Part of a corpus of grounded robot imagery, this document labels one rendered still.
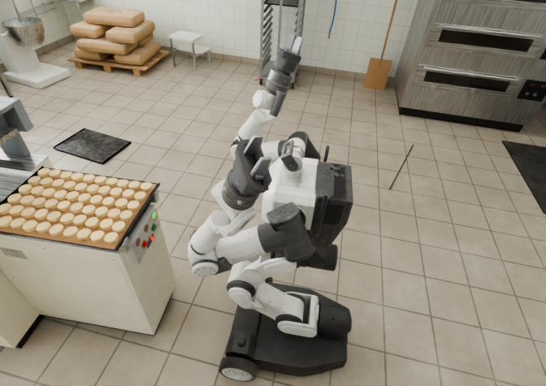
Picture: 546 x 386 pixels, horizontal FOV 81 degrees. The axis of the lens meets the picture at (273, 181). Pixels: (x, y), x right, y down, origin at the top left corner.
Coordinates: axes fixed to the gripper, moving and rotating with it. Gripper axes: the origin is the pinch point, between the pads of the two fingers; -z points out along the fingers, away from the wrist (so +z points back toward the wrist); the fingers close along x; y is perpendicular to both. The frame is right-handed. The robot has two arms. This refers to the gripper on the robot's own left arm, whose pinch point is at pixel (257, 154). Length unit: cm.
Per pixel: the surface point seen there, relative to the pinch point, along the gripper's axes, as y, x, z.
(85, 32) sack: -54, 393, 286
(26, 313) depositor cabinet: -84, 16, 168
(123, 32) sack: -9, 370, 264
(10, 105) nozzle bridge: -70, 95, 91
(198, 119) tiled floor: 57, 206, 248
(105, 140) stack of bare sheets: -42, 188, 253
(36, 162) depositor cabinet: -68, 83, 122
